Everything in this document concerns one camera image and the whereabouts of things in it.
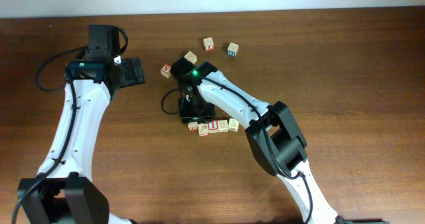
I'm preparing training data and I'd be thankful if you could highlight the wooden block red 9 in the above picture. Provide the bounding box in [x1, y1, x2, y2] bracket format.
[198, 123, 209, 136]

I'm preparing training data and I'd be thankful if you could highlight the wooden block red I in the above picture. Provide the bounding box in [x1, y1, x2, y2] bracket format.
[208, 120, 218, 134]

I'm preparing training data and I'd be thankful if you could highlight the wooden block elephant 5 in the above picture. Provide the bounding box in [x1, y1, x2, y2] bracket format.
[217, 120, 228, 132]

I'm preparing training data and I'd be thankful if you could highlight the wooden block green 2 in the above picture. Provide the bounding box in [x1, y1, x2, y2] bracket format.
[228, 118, 240, 132]

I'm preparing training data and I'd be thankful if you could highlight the wooden block red E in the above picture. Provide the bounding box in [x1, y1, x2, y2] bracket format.
[188, 122, 199, 131]

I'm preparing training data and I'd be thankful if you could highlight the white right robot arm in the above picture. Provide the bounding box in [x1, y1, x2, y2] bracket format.
[171, 57, 343, 224]

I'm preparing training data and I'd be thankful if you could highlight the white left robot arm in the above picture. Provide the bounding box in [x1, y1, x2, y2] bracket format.
[11, 25, 145, 223]

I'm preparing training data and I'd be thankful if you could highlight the wooden block red A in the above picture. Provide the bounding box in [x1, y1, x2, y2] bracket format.
[160, 63, 171, 78]

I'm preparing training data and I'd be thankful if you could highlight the wooden block yellow F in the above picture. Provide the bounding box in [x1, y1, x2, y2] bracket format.
[184, 51, 197, 64]

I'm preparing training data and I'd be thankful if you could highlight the wooden block red X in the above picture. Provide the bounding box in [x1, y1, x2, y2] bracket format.
[203, 37, 214, 52]

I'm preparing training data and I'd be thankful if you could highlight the wooden block blue D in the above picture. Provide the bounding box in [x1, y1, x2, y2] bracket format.
[226, 43, 239, 57]

